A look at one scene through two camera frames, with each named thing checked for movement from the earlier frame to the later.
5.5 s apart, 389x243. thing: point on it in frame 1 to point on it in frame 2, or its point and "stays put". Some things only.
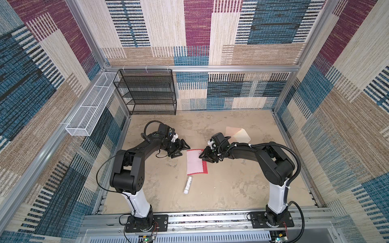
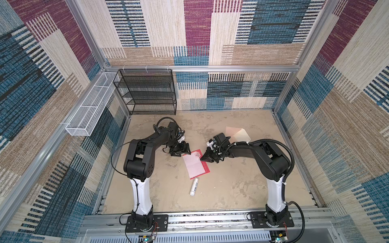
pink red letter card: (194, 164) stays put
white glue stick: (186, 190) to (194, 187)
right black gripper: (209, 159) stays put
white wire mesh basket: (85, 118) stays put
